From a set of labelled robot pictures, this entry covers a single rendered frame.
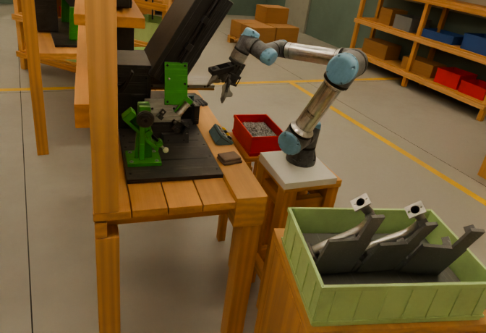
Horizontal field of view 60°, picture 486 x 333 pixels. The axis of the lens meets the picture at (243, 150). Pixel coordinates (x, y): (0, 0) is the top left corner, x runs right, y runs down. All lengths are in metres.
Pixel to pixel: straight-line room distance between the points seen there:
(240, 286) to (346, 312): 0.75
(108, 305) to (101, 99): 0.93
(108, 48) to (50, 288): 1.63
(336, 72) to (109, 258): 1.16
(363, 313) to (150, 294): 1.41
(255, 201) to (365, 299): 0.62
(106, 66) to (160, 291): 1.53
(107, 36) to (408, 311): 1.29
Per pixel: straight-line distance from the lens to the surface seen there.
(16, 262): 2.88
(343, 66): 1.70
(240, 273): 2.01
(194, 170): 1.89
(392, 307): 1.50
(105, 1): 1.36
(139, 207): 1.68
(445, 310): 1.62
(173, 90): 2.13
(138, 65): 2.15
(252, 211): 1.79
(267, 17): 8.70
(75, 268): 2.76
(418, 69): 7.50
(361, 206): 1.31
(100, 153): 1.52
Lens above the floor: 1.84
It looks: 26 degrees down
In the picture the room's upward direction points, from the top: 8 degrees clockwise
